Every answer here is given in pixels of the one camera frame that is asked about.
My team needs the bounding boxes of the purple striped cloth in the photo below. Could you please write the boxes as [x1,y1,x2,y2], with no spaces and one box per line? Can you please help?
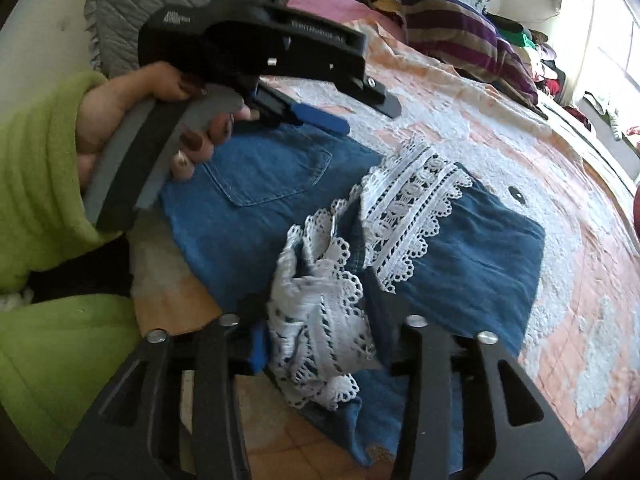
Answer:
[355,0,540,107]

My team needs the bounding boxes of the pile of colourful clothes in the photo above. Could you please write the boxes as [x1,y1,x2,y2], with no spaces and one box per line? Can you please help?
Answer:
[487,10,570,102]

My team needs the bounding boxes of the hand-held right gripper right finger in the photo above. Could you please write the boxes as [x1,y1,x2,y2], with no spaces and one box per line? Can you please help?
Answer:
[365,290,586,480]

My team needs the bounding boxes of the person's left hand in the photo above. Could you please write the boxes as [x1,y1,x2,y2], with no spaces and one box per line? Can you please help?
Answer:
[75,62,252,183]

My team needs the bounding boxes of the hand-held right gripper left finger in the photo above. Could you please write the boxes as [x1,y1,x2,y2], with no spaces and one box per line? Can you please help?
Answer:
[55,312,271,480]

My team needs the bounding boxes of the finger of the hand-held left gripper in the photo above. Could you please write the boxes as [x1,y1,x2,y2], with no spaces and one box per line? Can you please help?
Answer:
[252,85,350,136]
[299,67,402,117]

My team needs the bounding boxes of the peach and white quilted blanket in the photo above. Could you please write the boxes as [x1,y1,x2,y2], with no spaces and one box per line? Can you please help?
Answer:
[125,17,640,480]

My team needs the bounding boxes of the person's green garment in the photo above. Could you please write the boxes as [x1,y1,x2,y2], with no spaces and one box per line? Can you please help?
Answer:
[0,291,151,480]

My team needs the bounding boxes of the blue denim pants lace hem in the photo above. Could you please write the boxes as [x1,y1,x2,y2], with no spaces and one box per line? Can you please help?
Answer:
[160,122,547,478]

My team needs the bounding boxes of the clothes on windowsill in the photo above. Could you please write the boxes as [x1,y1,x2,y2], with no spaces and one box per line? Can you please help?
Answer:
[582,89,640,142]

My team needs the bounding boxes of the pink pillow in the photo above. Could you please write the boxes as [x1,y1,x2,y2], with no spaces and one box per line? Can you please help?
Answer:
[232,0,407,36]

